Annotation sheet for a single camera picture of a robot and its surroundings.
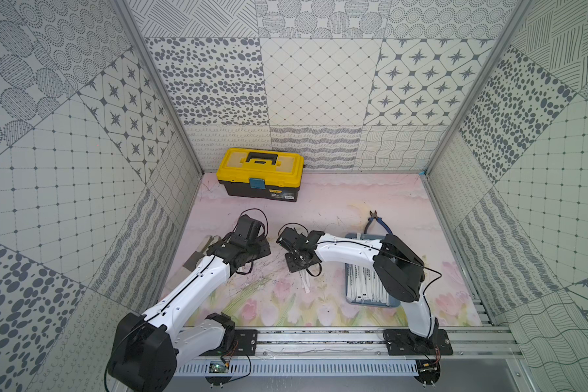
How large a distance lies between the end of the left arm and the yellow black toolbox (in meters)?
0.34

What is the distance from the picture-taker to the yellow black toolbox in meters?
1.00

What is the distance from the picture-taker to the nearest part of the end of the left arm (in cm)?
57
